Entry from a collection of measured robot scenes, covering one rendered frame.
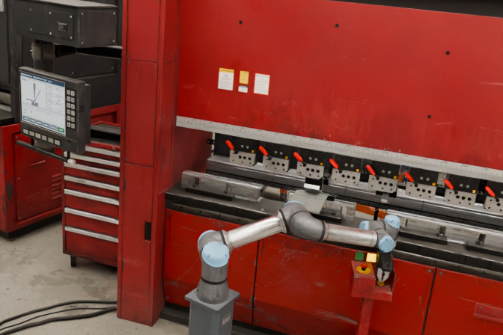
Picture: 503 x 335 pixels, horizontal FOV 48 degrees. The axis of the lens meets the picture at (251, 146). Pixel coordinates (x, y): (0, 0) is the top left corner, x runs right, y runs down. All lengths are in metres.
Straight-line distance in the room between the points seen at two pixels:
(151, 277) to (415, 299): 1.54
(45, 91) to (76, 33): 0.37
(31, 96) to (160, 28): 0.74
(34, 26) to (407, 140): 1.97
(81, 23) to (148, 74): 0.55
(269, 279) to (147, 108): 1.21
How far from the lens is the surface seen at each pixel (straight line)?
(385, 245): 2.67
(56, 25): 2.88
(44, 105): 3.00
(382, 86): 3.00
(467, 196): 3.13
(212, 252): 2.47
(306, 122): 3.10
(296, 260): 3.27
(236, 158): 3.26
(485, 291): 3.24
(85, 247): 4.20
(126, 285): 3.66
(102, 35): 2.86
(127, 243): 3.52
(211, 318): 2.56
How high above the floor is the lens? 2.16
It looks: 17 degrees down
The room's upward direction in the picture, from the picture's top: 5 degrees clockwise
